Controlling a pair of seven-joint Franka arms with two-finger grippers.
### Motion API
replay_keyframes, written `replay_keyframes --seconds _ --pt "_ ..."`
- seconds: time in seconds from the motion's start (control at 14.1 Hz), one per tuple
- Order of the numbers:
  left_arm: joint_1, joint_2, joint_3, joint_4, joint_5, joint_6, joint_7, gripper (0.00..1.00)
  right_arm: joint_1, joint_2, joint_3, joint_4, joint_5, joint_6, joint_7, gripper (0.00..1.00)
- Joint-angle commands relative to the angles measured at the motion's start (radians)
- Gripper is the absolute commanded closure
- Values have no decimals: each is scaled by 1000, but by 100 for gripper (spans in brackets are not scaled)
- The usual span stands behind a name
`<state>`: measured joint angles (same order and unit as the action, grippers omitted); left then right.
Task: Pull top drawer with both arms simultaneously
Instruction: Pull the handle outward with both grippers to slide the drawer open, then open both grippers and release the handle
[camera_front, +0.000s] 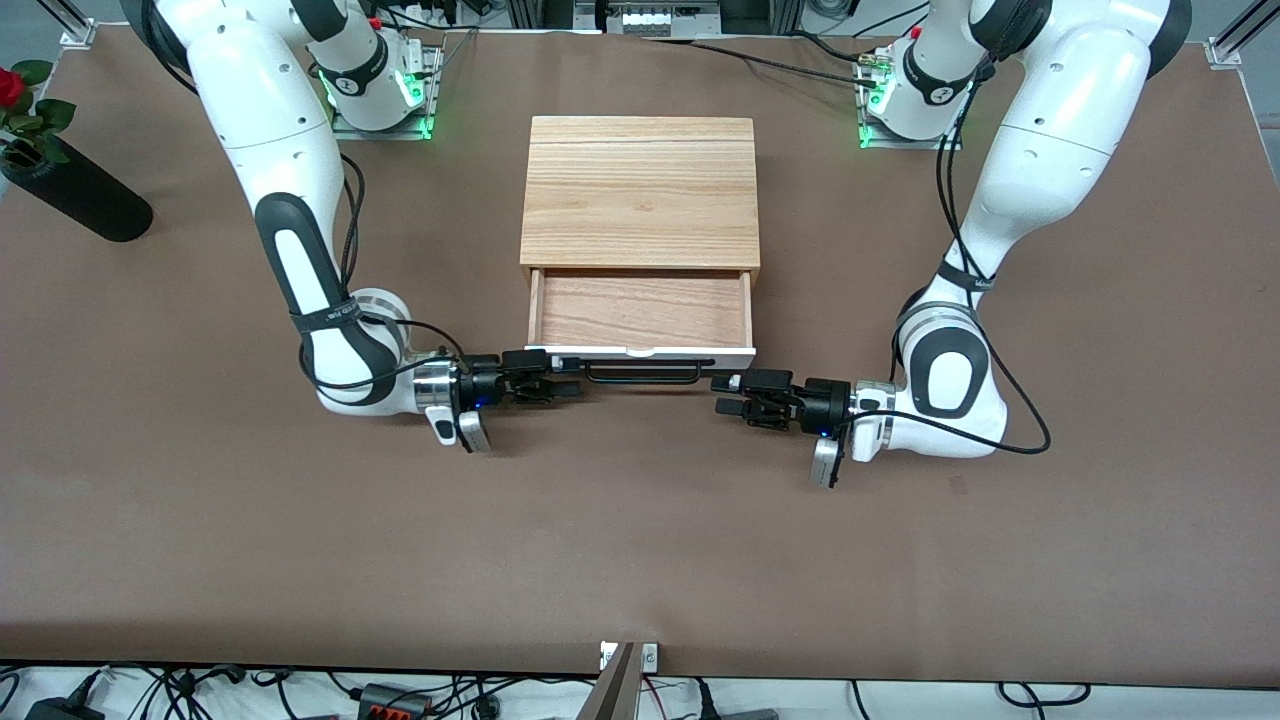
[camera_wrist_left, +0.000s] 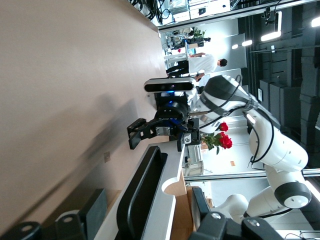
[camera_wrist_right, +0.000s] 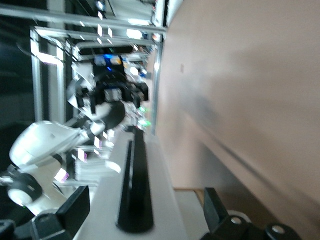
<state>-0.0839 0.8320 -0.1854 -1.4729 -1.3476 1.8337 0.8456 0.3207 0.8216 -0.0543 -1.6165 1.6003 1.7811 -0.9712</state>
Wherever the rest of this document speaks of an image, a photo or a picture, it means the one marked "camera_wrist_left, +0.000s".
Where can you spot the red roses bouquet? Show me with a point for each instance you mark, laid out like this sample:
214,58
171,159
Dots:
226,142

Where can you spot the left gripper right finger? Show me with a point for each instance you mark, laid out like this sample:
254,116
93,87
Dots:
225,230

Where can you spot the person in white shirt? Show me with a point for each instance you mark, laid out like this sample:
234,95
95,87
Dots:
202,63

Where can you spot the long aluminium rail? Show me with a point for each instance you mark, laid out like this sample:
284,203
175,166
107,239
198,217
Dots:
225,175

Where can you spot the green potted plant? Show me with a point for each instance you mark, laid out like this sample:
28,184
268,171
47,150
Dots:
198,32

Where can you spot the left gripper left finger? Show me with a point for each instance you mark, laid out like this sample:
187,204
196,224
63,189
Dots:
97,212

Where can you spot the aluminium corner bracket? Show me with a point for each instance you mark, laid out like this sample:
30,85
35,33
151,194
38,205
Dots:
195,157

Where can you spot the small orange sticker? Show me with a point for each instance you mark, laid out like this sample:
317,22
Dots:
233,163

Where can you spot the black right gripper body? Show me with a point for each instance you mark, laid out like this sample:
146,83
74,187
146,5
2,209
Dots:
172,112

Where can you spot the ceiling light panel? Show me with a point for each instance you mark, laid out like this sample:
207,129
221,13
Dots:
271,36
247,43
316,22

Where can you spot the dark storage cabinet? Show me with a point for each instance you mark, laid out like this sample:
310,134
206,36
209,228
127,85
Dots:
287,100

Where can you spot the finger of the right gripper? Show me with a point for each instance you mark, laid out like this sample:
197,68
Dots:
137,135
188,147

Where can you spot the wooden drawer cabinet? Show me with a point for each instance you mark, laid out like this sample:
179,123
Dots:
181,212

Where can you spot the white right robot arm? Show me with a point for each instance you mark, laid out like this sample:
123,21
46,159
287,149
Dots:
282,150

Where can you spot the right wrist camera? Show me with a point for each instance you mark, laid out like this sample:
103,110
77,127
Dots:
170,86

